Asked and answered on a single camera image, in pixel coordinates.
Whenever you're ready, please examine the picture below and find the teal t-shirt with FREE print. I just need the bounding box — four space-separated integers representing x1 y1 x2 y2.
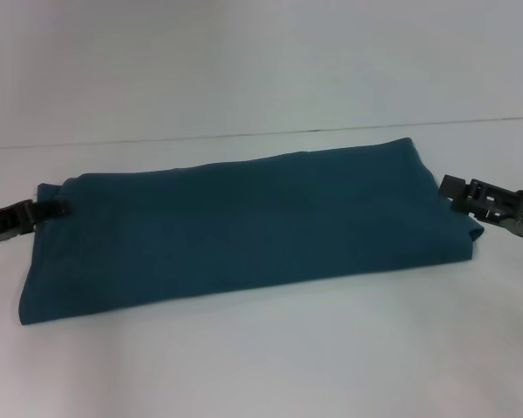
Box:
17 137 486 327

